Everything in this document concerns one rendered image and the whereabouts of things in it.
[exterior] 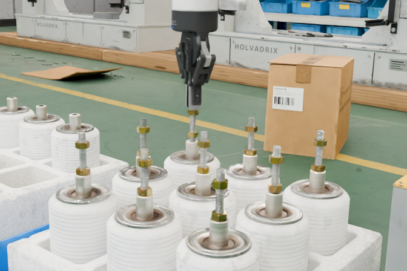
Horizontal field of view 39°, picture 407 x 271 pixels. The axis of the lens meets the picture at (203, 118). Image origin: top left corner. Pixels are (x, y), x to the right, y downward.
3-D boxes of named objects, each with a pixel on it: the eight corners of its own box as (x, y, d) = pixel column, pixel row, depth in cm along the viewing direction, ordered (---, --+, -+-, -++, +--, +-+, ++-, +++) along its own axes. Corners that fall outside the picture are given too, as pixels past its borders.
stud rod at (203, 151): (208, 182, 82) (209, 131, 80) (203, 184, 81) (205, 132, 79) (201, 181, 83) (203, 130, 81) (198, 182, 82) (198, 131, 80)
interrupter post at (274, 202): (286, 216, 75) (287, 192, 74) (272, 220, 73) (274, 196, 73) (273, 210, 77) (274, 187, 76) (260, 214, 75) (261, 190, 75)
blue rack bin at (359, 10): (350, 14, 623) (352, -5, 618) (383, 16, 598) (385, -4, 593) (326, 16, 587) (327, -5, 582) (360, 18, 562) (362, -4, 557)
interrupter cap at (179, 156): (220, 164, 96) (220, 160, 96) (177, 168, 94) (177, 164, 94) (205, 152, 103) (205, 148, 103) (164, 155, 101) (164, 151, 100)
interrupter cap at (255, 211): (315, 218, 74) (315, 213, 74) (272, 232, 70) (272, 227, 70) (274, 201, 80) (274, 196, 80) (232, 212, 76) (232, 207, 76)
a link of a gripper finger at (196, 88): (190, 74, 94) (190, 104, 95) (197, 76, 92) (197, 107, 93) (198, 74, 95) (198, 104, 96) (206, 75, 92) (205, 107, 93)
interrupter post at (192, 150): (201, 161, 98) (201, 142, 97) (187, 162, 97) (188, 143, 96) (196, 156, 100) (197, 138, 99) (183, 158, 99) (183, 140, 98)
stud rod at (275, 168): (278, 201, 75) (281, 146, 73) (276, 204, 74) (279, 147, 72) (271, 200, 75) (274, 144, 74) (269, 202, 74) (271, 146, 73)
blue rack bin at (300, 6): (314, 13, 651) (315, -6, 646) (344, 14, 626) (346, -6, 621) (289, 14, 615) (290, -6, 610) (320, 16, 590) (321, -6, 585)
